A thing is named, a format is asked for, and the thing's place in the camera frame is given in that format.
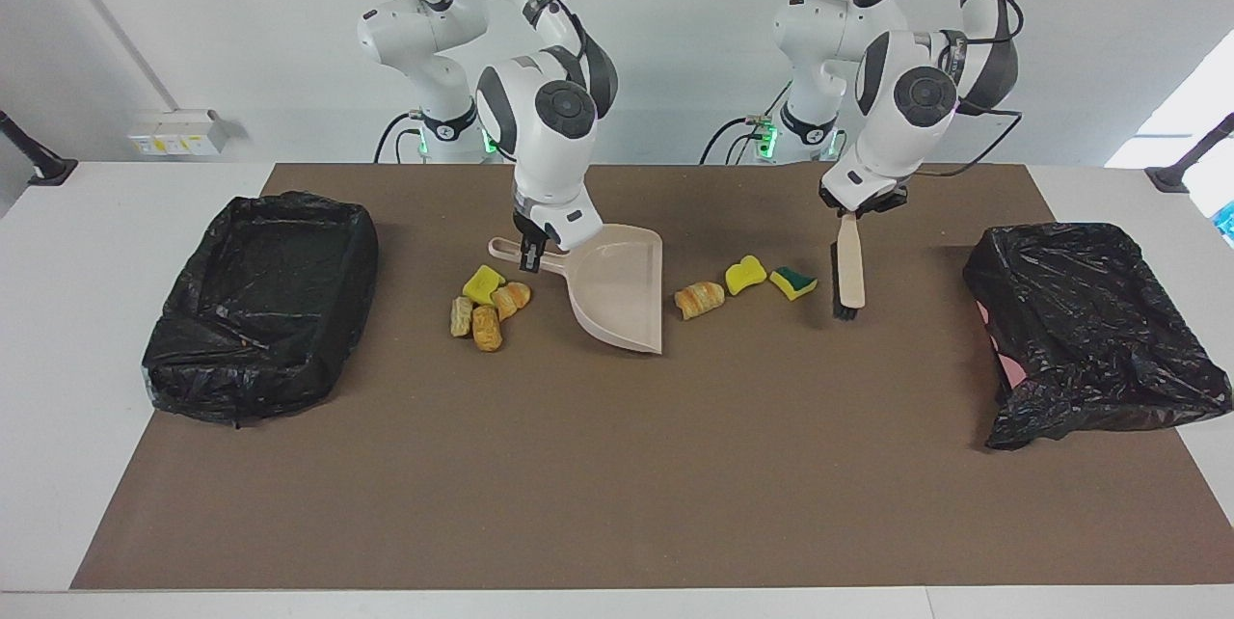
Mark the beige hand brush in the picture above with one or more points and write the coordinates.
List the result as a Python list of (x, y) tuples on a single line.
[(850, 272)]

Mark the striped toy bread piece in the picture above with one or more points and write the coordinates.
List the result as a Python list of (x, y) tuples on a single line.
[(699, 299), (514, 299)]

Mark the pink bin with black bag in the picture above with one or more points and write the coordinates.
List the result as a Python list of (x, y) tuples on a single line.
[(1080, 330)]

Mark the black camera stand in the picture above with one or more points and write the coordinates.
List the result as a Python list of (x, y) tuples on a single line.
[(1168, 179), (53, 173)]

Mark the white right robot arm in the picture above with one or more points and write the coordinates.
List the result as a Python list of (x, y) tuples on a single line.
[(549, 156)]

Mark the white wall socket box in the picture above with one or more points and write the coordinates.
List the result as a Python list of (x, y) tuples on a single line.
[(178, 132)]

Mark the brown round toy bread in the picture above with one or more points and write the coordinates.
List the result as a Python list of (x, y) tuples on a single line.
[(487, 330)]

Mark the green and yellow sponge piece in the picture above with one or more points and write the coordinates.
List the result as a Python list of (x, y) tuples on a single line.
[(792, 283)]

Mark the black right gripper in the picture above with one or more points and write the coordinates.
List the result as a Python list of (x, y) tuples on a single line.
[(532, 231)]

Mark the rectangular bin with black bag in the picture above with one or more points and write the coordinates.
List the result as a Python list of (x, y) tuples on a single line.
[(260, 310)]

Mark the pale toy bread piece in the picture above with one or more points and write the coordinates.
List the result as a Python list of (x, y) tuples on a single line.
[(462, 316)]

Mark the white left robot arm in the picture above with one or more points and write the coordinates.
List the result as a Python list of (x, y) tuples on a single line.
[(887, 132)]

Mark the brown table mat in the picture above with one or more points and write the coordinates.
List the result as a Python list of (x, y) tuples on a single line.
[(617, 465)]

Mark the cyan plastic object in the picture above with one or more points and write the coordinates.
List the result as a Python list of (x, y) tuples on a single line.
[(1228, 222)]

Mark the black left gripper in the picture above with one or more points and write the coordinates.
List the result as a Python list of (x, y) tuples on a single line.
[(882, 201)]

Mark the beige plastic dustpan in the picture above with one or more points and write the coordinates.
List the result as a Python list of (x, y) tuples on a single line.
[(622, 296)]

